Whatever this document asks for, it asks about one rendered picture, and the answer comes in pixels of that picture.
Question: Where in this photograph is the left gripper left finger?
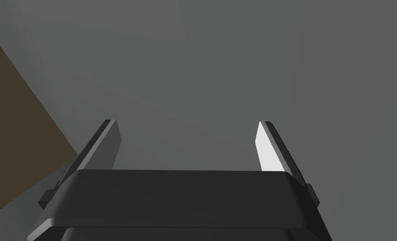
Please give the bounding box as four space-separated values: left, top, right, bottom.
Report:
38 119 122 210

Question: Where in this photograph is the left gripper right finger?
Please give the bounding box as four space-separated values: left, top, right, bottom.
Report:
255 121 321 207

